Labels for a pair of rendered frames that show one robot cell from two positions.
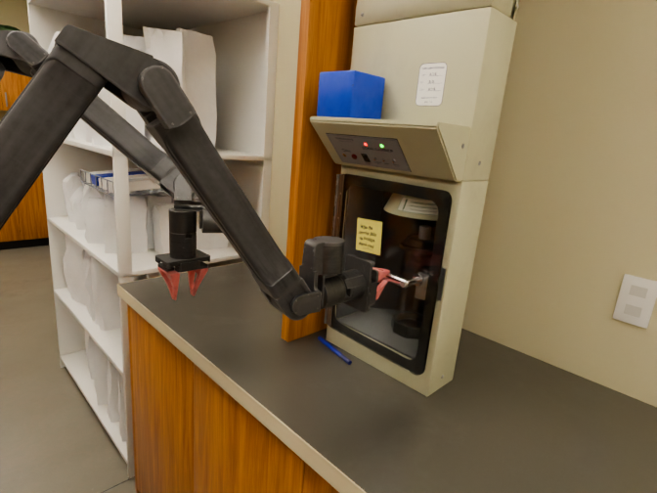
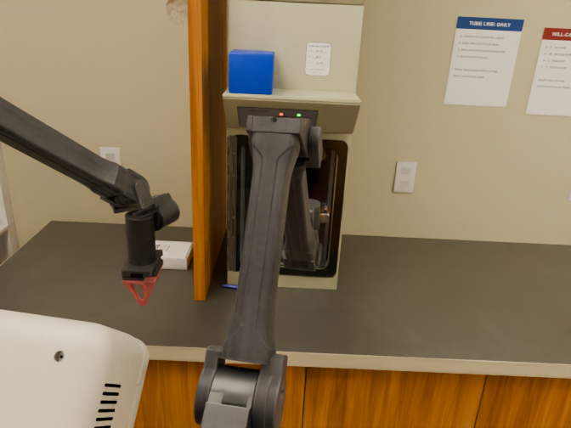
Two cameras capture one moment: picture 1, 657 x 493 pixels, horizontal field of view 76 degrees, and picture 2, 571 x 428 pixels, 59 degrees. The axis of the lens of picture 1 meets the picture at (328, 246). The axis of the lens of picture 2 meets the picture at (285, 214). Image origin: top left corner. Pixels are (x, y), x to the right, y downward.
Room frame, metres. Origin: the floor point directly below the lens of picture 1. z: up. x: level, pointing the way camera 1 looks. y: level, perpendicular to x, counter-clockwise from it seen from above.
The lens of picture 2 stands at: (0.00, 0.78, 1.70)
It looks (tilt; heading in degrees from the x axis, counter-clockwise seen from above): 22 degrees down; 315
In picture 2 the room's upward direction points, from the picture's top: 3 degrees clockwise
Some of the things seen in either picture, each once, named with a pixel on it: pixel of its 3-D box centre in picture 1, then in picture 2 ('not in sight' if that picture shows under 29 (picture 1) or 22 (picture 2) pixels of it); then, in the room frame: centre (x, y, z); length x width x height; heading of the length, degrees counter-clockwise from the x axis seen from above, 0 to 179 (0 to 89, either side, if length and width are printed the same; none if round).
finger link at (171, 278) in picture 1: (179, 278); (143, 283); (0.88, 0.33, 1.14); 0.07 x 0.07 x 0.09; 46
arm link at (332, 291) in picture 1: (326, 288); not in sight; (0.71, 0.00, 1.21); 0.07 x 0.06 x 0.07; 135
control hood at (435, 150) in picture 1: (380, 146); (291, 113); (0.87, -0.09, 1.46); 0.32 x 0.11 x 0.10; 46
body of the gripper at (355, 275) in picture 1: (349, 285); not in sight; (0.76, -0.05, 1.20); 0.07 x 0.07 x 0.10; 45
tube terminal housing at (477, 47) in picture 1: (421, 206); (288, 148); (1.00, -0.22, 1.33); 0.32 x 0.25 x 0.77; 46
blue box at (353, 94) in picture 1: (350, 97); (251, 71); (0.94, -0.02, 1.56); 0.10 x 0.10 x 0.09; 46
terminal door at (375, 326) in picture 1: (379, 269); (285, 210); (0.90, -0.12, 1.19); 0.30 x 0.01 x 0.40; 44
